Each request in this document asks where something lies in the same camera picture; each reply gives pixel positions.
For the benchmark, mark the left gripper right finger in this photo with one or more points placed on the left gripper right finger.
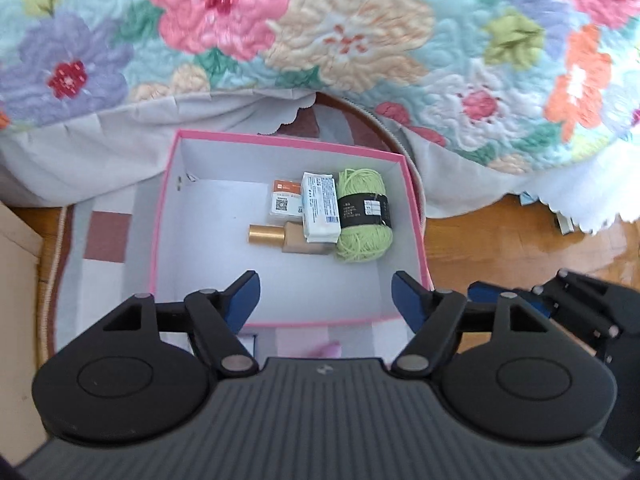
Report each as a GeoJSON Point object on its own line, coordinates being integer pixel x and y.
{"type": "Point", "coordinates": [434, 317]}

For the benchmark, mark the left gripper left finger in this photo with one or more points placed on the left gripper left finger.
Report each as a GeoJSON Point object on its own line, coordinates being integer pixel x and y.
{"type": "Point", "coordinates": [216, 318]}

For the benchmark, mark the blue white tissue pack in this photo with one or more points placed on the blue white tissue pack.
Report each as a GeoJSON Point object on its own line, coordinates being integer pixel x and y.
{"type": "Point", "coordinates": [248, 341]}

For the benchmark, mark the gold cap foundation bottle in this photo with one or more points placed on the gold cap foundation bottle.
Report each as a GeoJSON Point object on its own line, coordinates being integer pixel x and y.
{"type": "Point", "coordinates": [289, 238]}

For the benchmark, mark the purple plush toy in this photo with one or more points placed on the purple plush toy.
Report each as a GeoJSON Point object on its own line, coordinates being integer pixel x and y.
{"type": "Point", "coordinates": [329, 350]}

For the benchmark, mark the green yarn ball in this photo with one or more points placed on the green yarn ball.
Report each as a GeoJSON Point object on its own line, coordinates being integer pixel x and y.
{"type": "Point", "coordinates": [366, 228]}

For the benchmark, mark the orange label cotton swab box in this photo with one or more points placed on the orange label cotton swab box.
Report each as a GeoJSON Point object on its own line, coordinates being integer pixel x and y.
{"type": "Point", "coordinates": [285, 204]}

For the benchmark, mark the small white tissue packet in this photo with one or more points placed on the small white tissue packet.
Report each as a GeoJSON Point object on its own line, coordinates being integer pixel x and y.
{"type": "Point", "coordinates": [321, 222]}

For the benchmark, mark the pink storage box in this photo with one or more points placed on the pink storage box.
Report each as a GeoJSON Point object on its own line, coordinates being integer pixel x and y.
{"type": "Point", "coordinates": [218, 184]}

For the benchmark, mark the checkered cartoon rug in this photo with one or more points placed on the checkered cartoon rug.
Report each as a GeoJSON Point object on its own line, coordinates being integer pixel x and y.
{"type": "Point", "coordinates": [104, 251]}

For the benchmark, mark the floral quilted bedspread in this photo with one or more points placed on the floral quilted bedspread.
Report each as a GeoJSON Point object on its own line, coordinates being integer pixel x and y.
{"type": "Point", "coordinates": [487, 97]}

